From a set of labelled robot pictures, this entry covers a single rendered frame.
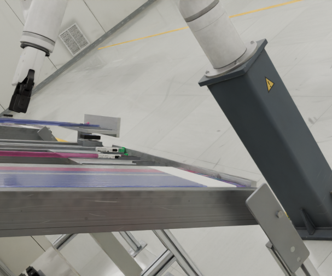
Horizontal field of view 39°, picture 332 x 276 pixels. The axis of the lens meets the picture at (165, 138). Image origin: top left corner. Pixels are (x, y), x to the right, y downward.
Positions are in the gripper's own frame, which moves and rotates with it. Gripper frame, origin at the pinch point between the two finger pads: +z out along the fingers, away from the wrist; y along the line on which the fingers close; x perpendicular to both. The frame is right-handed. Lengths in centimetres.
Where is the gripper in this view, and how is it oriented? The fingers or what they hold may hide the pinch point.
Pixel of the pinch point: (17, 108)
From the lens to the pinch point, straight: 124.1
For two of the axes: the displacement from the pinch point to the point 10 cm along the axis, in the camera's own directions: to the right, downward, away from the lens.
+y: 4.2, 0.6, -9.0
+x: 8.6, 2.7, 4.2
